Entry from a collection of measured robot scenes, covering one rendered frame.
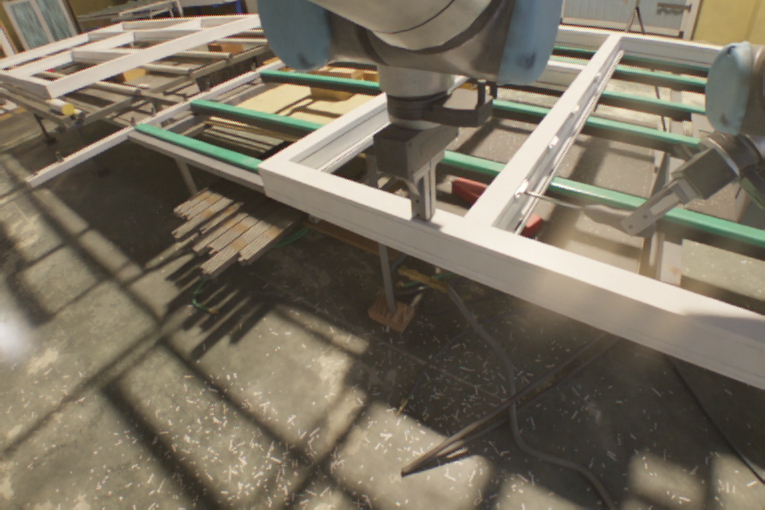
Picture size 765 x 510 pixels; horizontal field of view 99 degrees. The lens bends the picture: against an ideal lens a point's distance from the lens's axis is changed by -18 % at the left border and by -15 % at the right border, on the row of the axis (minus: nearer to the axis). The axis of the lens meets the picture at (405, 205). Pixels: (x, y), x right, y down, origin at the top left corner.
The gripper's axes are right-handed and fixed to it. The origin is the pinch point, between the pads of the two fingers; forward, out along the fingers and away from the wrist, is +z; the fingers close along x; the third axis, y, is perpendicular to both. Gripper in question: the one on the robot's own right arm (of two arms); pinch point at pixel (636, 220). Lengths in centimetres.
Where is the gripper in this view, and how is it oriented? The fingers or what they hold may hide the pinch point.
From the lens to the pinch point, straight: 63.3
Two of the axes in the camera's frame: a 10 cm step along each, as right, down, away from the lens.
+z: -6.7, 6.0, 4.4
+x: -5.1, 0.5, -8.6
